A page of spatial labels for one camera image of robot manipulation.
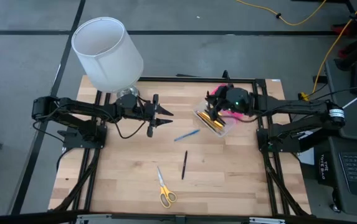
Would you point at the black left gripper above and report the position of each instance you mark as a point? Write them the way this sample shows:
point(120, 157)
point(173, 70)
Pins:
point(151, 112)

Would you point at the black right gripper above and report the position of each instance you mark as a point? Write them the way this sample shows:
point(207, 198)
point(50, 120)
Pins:
point(218, 98)

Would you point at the blue pen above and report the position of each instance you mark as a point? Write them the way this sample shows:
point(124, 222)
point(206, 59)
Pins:
point(187, 135)

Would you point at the black pen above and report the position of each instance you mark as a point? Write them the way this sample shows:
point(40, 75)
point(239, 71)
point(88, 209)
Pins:
point(184, 165)

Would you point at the yellow grey scissors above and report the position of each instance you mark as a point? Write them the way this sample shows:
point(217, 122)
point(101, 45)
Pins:
point(162, 185)

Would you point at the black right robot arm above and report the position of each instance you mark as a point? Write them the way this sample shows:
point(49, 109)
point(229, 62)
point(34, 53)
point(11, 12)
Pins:
point(296, 107)

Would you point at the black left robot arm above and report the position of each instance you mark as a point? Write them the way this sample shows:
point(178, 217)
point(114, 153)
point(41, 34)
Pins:
point(81, 107)

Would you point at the clear box with pink lid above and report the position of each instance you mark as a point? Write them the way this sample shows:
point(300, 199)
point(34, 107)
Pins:
point(228, 128)

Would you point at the white shade silver table lamp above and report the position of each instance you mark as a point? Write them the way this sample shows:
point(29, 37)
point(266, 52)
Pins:
point(109, 56)

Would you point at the black tote bag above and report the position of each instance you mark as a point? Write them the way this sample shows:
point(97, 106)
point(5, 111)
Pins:
point(326, 168)

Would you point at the black side desk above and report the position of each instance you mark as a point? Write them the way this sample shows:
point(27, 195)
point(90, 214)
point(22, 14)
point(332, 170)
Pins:
point(352, 130)

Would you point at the black aluminium table frame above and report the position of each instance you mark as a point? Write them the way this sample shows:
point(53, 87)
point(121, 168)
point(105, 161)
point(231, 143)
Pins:
point(197, 79)

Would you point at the black frame bracket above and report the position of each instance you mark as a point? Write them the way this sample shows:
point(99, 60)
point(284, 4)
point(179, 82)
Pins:
point(225, 74)

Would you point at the silver frame bracket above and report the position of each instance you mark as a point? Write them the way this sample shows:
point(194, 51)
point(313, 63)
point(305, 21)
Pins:
point(94, 219)
point(267, 221)

